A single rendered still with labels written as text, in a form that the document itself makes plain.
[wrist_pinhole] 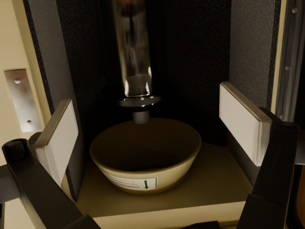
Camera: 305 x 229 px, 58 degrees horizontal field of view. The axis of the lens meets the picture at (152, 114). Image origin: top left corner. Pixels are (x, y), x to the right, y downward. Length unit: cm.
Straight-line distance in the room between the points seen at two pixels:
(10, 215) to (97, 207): 66
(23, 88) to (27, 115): 3
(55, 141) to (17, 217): 89
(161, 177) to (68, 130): 21
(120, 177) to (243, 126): 24
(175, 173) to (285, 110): 16
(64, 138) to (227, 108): 11
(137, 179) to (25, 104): 17
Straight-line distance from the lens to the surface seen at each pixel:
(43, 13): 37
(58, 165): 17
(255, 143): 17
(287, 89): 35
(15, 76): 32
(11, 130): 87
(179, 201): 40
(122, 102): 37
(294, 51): 34
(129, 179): 38
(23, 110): 33
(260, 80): 35
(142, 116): 42
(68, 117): 20
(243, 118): 18
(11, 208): 103
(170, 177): 39
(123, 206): 40
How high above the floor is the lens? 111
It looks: 23 degrees up
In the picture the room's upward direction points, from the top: 175 degrees clockwise
